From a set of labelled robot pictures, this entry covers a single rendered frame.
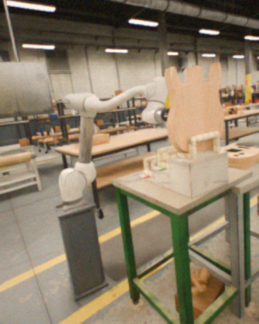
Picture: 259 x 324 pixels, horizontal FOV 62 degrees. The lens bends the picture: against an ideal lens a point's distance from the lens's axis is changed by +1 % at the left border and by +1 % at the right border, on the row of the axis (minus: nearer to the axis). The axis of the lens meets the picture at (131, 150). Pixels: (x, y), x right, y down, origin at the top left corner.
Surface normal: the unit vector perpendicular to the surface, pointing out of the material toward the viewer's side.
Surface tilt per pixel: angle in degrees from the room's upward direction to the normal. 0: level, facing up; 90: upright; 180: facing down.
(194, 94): 90
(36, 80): 90
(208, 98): 90
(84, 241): 90
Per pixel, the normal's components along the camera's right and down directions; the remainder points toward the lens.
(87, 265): 0.45, 0.13
